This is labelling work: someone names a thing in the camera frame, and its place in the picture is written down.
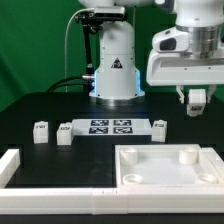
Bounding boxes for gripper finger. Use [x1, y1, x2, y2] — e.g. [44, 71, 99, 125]
[207, 85, 217, 103]
[176, 85, 185, 104]

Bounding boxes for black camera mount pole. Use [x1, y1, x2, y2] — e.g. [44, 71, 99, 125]
[75, 11, 99, 75]

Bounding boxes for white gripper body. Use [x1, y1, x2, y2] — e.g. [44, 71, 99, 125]
[146, 27, 224, 86]

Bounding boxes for black cables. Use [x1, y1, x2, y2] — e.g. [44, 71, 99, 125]
[45, 75, 93, 94]

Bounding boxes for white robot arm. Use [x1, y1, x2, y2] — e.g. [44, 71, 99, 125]
[78, 0, 224, 102]

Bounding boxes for grey cable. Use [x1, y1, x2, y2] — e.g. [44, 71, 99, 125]
[64, 8, 96, 94]

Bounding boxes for white square tabletop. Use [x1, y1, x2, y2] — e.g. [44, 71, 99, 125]
[115, 144, 224, 193]

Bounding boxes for grey rear camera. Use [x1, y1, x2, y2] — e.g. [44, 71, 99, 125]
[91, 6, 125, 21]

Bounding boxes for white marker base plate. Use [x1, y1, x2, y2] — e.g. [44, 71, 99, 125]
[72, 118, 152, 136]

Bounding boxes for white obstacle fence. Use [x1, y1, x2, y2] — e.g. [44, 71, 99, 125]
[0, 149, 224, 215]

